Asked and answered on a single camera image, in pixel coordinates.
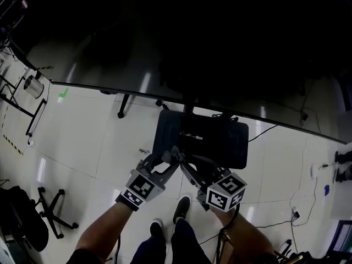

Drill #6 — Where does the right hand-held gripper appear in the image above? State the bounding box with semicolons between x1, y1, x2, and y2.
179;155;248;213

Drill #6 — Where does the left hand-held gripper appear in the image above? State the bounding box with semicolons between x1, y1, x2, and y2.
115;153;180;212

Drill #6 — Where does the grey cloth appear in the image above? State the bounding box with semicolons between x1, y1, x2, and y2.
161;145;187;168

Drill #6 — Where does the person's left forearm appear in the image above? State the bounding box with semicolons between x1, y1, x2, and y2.
73;201;138;264

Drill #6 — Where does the person's right forearm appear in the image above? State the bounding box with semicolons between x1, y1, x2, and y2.
211;206;279;264

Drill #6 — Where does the person's right black shoe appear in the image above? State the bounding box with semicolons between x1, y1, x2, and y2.
172;196;192;225

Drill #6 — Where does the person's black shoe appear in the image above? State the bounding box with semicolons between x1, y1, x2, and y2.
149;219;164;239
172;196;192;225

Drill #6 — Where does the person's left black shoe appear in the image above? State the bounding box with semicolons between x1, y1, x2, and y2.
149;219;164;239

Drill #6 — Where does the person's right leg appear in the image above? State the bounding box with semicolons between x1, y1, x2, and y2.
170;218;211;264

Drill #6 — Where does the person's leg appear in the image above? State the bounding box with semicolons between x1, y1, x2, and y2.
170;218;211;264
130;234;167;264

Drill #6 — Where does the person's left leg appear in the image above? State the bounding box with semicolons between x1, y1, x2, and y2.
130;234;167;264

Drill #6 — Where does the large black TV screen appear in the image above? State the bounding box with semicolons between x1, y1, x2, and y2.
0;0;352;145

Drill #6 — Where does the black office chair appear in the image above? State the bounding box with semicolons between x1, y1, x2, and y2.
0;185;80;253

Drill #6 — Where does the yellow black hazard tape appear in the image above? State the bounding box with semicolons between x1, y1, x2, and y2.
2;134;25;156

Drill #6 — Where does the shiny metal bin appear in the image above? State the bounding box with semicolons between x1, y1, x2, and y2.
23;75;45;99

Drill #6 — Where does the computer monitor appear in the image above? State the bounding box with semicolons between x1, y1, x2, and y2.
332;219;352;255

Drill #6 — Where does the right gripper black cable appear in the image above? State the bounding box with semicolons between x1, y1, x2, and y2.
216;203;240;264

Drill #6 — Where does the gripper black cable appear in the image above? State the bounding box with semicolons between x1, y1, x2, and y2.
115;234;122;264
216;203;240;264

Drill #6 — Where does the black power cable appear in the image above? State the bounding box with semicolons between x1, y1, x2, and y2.
248;124;279;143

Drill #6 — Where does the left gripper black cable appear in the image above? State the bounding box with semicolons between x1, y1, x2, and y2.
115;234;122;264

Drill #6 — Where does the black metal frame rack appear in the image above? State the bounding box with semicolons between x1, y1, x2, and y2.
0;71;48;138

